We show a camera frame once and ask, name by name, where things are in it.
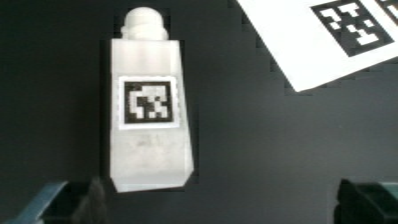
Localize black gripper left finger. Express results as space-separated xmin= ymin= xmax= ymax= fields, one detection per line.
xmin=5 ymin=178 xmax=108 ymax=224

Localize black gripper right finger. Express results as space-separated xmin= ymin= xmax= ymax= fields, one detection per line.
xmin=335 ymin=179 xmax=398 ymax=224

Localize white marker base plate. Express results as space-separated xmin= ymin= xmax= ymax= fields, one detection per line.
xmin=236 ymin=0 xmax=398 ymax=91

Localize white table leg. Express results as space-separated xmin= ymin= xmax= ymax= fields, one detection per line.
xmin=109 ymin=7 xmax=193 ymax=193

